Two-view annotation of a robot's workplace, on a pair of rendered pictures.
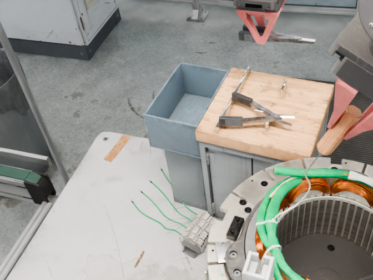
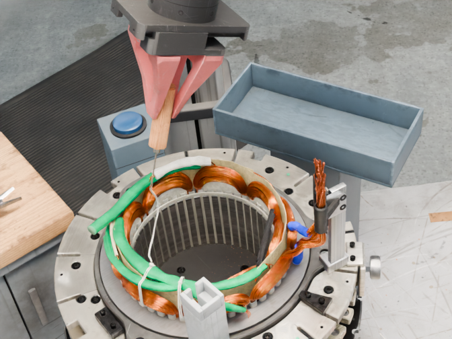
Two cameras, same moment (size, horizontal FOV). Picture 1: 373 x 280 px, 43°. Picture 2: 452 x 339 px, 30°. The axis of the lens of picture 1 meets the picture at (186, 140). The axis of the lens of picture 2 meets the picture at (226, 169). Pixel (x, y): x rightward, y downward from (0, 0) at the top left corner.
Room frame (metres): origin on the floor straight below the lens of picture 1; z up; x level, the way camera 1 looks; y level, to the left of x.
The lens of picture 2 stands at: (0.01, 0.33, 1.78)
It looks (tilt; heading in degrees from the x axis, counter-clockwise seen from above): 45 degrees down; 298
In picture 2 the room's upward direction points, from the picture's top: 7 degrees counter-clockwise
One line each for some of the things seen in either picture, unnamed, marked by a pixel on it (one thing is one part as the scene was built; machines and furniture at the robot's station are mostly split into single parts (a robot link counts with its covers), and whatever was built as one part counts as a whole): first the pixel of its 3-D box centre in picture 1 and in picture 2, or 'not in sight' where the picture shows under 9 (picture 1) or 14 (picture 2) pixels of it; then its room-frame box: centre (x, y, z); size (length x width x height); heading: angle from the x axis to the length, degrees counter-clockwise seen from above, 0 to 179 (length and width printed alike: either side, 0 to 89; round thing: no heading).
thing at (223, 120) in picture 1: (231, 120); not in sight; (0.58, -0.08, 1.09); 0.04 x 0.01 x 0.02; 75
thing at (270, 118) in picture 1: (260, 119); not in sight; (0.57, -0.13, 1.09); 0.06 x 0.01 x 0.01; 85
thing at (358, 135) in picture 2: not in sight; (317, 185); (0.28, -0.45, 0.92); 0.25 x 0.11 x 0.28; 174
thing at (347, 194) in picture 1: (353, 196); (167, 196); (0.37, -0.21, 1.12); 0.05 x 0.01 x 0.02; 60
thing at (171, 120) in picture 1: (195, 144); not in sight; (0.70, -0.02, 0.92); 0.17 x 0.11 x 0.28; 150
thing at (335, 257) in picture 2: not in sight; (334, 225); (0.17, -0.19, 1.15); 0.03 x 0.02 x 0.12; 52
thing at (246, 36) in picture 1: (250, 36); not in sight; (0.67, -0.13, 1.18); 0.04 x 0.01 x 0.02; 59
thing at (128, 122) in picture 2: not in sight; (127, 122); (0.52, -0.37, 1.04); 0.04 x 0.04 x 0.01
